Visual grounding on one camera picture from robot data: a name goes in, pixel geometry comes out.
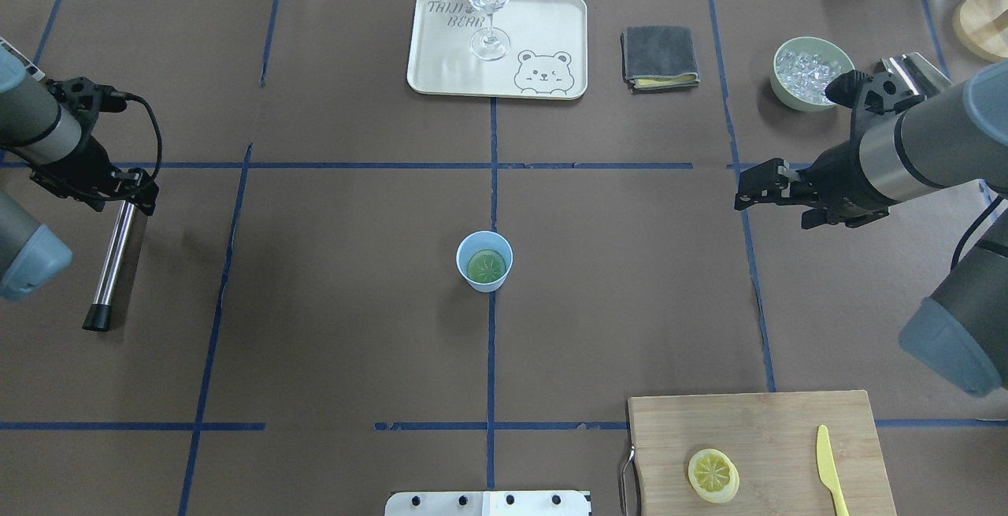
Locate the yellow lemon slice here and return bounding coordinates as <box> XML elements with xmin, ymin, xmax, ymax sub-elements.
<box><xmin>465</xmin><ymin>249</ymin><xmax>508</xmax><ymax>285</ymax></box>

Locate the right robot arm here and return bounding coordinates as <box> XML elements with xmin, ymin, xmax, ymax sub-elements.
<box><xmin>734</xmin><ymin>61</ymin><xmax>1007</xmax><ymax>398</ymax></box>

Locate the bamboo cutting board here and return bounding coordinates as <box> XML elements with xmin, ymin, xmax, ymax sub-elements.
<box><xmin>628</xmin><ymin>390</ymin><xmax>896</xmax><ymax>515</ymax></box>

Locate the steel muddler black tip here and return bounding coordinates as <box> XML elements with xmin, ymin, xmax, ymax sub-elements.
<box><xmin>82</xmin><ymin>200</ymin><xmax>137</xmax><ymax>332</ymax></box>

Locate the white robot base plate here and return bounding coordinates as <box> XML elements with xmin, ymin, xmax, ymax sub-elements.
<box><xmin>384</xmin><ymin>488</ymin><xmax>593</xmax><ymax>515</ymax></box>

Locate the light blue paper cup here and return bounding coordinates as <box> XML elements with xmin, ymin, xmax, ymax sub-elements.
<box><xmin>456</xmin><ymin>230</ymin><xmax>513</xmax><ymax>293</ymax></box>

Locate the cream bear serving tray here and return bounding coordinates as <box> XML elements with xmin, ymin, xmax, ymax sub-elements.
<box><xmin>406</xmin><ymin>0</ymin><xmax>589</xmax><ymax>100</ymax></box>

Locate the yellow plastic knife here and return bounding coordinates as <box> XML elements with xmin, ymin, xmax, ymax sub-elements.
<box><xmin>816</xmin><ymin>424</ymin><xmax>850</xmax><ymax>516</ymax></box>

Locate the white wire cup rack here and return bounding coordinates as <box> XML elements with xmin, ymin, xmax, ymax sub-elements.
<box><xmin>1</xmin><ymin>36</ymin><xmax>46</xmax><ymax>84</ymax></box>

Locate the wooden mug tree stand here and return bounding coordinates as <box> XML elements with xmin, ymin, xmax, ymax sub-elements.
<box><xmin>953</xmin><ymin>0</ymin><xmax>1007</xmax><ymax>63</ymax></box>

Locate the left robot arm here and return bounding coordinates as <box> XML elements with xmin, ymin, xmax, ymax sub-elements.
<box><xmin>1</xmin><ymin>43</ymin><xmax>165</xmax><ymax>311</ymax></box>

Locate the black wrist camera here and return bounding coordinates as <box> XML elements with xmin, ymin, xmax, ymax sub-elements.
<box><xmin>43</xmin><ymin>77</ymin><xmax>128</xmax><ymax>132</ymax></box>
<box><xmin>825</xmin><ymin>70</ymin><xmax>925</xmax><ymax>139</ymax></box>

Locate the steel ice scoop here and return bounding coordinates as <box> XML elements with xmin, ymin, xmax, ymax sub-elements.
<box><xmin>880</xmin><ymin>52</ymin><xmax>953</xmax><ymax>98</ymax></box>

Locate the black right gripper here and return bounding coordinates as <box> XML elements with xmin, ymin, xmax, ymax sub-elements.
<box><xmin>734</xmin><ymin>138</ymin><xmax>891</xmax><ymax>230</ymax></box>

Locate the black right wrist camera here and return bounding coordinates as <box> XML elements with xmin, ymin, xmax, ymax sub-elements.
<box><xmin>825</xmin><ymin>70</ymin><xmax>925</xmax><ymax>139</ymax></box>

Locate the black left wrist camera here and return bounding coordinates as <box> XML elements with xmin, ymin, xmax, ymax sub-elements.
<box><xmin>43</xmin><ymin>77</ymin><xmax>128</xmax><ymax>132</ymax></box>

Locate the green bowl of ice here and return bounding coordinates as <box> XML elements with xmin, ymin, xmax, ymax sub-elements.
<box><xmin>768</xmin><ymin>36</ymin><xmax>854</xmax><ymax>113</ymax></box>

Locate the grey folded cloth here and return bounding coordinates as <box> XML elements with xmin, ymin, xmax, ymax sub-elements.
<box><xmin>621</xmin><ymin>25</ymin><xmax>701</xmax><ymax>93</ymax></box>

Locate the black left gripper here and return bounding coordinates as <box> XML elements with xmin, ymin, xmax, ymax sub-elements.
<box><xmin>30</xmin><ymin>135</ymin><xmax>159</xmax><ymax>217</ymax></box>

